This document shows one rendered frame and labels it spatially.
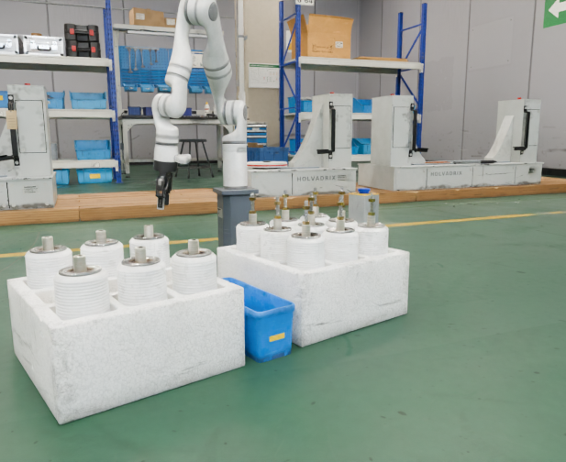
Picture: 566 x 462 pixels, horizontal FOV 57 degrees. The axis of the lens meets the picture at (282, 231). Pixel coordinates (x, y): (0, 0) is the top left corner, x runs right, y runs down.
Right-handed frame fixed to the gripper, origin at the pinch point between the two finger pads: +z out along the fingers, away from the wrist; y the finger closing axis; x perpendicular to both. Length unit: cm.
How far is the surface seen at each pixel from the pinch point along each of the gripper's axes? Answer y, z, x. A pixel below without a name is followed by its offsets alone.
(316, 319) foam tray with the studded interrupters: 50, 12, 49
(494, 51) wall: -595, -126, 316
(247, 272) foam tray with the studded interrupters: 33.7, 8.3, 30.9
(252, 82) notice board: -625, -46, -16
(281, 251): 36, 1, 39
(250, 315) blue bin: 60, 9, 34
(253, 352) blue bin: 60, 17, 35
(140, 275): 71, -2, 12
